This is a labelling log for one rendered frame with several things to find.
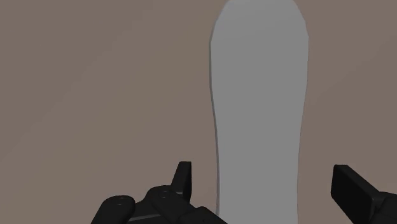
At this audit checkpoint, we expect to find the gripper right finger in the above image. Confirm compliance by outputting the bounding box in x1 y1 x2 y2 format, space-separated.
330 164 397 224

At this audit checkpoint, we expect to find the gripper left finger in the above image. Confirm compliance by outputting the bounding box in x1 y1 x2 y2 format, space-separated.
90 160 229 224

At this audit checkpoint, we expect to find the grey long flat rounded object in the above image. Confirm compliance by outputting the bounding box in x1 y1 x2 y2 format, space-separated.
209 0 310 224

